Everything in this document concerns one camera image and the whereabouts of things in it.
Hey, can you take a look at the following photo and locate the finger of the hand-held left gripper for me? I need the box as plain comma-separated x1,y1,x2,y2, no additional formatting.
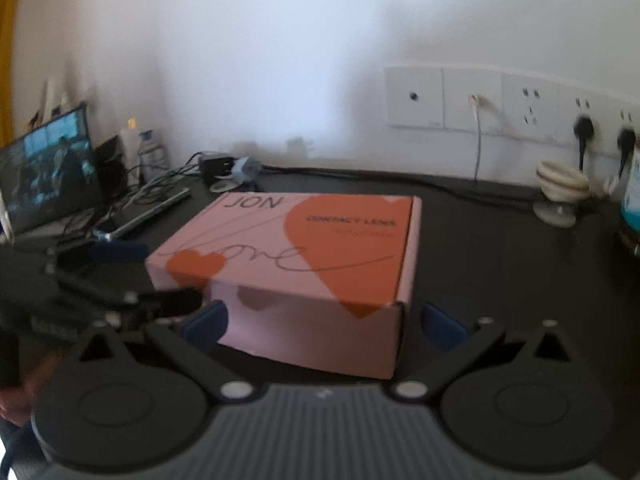
55,240,148,267
107,287,203,328

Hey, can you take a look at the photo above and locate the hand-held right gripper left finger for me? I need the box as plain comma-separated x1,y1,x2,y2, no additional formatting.
75,301,256,402

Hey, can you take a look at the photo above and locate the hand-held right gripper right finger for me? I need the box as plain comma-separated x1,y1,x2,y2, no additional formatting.
392,302,571,402

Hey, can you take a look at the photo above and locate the pink cardboard box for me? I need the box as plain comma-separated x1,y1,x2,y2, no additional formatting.
145,192,423,380

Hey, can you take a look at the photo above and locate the black desktop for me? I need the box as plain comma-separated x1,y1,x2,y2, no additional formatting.
0,167,640,396

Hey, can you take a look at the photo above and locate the person's left hand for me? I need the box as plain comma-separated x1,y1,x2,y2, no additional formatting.
0,355,66,421

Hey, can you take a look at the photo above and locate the black smartphone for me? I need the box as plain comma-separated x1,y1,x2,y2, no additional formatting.
107,187,193,236

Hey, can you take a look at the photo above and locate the black box device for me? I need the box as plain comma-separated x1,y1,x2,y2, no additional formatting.
94,135,128,198

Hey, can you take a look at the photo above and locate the laptop computer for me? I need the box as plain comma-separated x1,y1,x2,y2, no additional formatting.
0,105,103,243

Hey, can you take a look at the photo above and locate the white lotion bottle yellow cap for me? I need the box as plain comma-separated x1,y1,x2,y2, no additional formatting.
120,117,143,181

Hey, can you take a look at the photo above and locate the clear bottle blue cap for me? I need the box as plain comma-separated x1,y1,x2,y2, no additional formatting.
139,131,168,176

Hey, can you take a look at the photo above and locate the black power adapter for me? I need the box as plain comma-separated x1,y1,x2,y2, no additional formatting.
199,154,235,178

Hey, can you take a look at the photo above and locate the light blue charger plug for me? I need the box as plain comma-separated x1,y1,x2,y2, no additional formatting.
232,156,262,182

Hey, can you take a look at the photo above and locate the beige suction cup holder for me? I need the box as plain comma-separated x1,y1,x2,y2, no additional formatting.
532,160,591,228

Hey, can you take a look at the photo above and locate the yellow curtain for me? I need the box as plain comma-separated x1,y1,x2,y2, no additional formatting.
0,0,26,148

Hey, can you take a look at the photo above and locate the brown supplement bottle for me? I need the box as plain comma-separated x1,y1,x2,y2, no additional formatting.
617,145,640,256

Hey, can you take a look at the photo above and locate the thick black cable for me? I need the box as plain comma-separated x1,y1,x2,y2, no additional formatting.
260,165,541,201

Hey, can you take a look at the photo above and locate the white USB cable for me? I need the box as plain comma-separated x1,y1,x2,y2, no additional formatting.
467,92,501,181

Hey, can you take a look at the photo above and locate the white wall socket panel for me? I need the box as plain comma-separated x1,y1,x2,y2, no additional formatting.
384,65,640,158

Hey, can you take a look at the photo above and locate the black wall plug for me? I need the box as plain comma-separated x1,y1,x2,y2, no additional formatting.
572,115,596,171
616,129,638,181

